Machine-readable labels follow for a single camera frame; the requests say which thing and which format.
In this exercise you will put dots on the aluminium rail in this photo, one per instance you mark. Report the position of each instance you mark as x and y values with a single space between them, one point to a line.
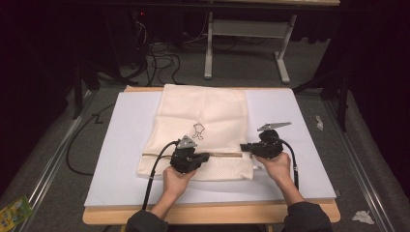
48 167
357 154

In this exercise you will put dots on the white desk frame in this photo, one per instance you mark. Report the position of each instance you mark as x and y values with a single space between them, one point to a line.
248 28

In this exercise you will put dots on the person's right hand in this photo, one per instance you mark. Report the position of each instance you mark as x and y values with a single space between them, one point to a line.
277 169

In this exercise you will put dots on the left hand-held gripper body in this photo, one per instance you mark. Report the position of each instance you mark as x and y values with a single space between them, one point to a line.
184 159

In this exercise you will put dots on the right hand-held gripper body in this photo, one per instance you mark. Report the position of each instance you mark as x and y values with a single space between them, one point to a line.
269 146

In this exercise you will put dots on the small white paper scrap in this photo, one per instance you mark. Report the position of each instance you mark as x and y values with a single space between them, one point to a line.
319 123

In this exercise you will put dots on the black metal stand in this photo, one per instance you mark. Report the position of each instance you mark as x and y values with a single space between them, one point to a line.
343 96
79 90

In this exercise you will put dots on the cream mesh laundry bag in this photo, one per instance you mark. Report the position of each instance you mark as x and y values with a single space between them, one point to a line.
199 106

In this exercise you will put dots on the white board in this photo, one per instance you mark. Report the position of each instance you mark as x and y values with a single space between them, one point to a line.
122 129

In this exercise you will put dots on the person's left hand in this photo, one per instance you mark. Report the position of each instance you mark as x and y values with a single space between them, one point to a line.
175 183

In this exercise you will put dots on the green printed packet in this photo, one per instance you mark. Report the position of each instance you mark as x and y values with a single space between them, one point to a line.
14 212

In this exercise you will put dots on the crumpled white tissue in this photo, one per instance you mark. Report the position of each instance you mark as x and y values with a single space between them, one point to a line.
363 217

